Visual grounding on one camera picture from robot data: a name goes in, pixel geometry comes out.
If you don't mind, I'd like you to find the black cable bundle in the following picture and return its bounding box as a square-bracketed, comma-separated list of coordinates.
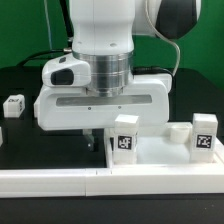
[16, 0, 76, 69]

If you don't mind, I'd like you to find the white block at left edge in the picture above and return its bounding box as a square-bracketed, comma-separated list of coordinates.
[0, 127, 3, 147]

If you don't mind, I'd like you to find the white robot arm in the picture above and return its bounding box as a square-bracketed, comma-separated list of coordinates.
[35, 0, 202, 131]

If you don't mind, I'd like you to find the white square table top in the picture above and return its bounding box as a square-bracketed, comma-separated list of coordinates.
[103, 120, 224, 169]

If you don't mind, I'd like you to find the white front obstacle bar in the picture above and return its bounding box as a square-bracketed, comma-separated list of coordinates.
[0, 166, 224, 198]

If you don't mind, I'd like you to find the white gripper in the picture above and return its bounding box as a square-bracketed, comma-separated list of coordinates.
[36, 54, 172, 152]

